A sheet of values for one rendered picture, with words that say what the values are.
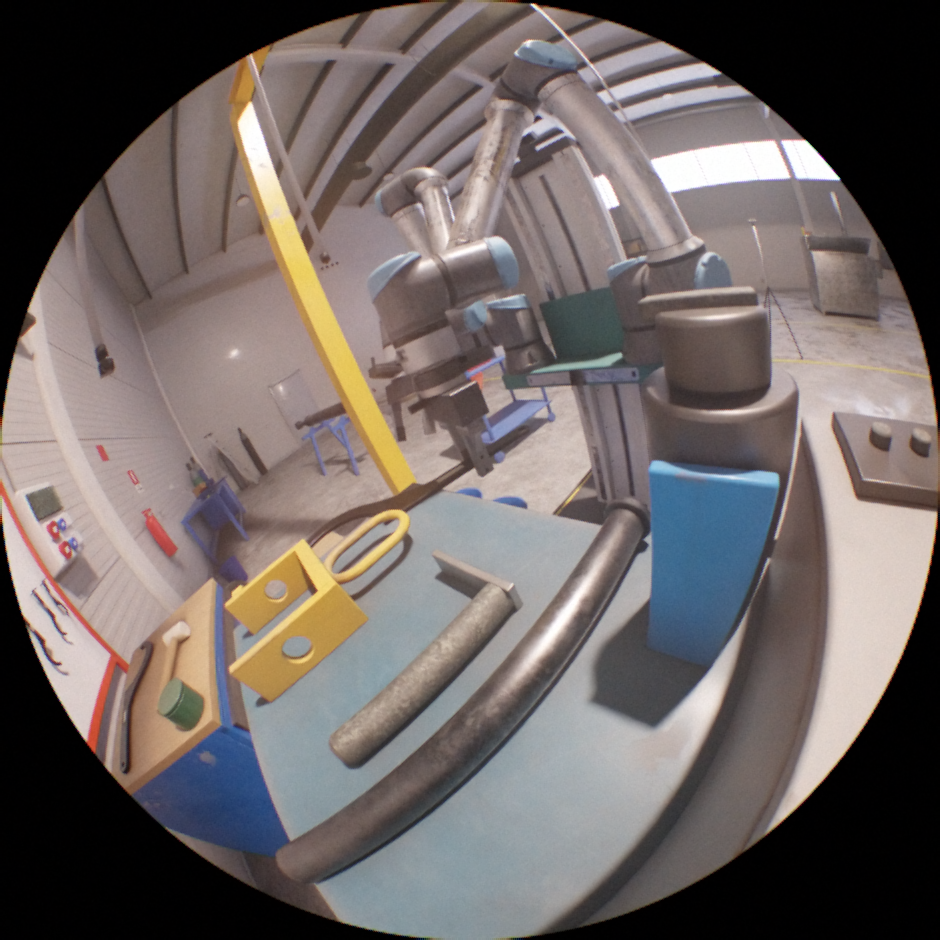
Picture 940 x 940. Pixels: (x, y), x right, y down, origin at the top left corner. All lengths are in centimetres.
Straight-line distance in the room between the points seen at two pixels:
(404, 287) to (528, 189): 90
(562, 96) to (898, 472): 75
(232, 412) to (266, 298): 371
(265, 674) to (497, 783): 24
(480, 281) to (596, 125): 46
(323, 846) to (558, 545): 32
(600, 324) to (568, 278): 22
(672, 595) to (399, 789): 19
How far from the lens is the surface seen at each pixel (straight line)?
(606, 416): 131
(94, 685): 215
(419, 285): 44
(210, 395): 1027
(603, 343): 110
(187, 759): 86
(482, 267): 46
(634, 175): 73
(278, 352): 1050
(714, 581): 16
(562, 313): 114
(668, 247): 74
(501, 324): 110
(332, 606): 33
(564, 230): 119
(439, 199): 106
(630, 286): 85
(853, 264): 852
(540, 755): 23
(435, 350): 43
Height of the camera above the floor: 128
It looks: 26 degrees down
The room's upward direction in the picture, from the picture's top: 24 degrees counter-clockwise
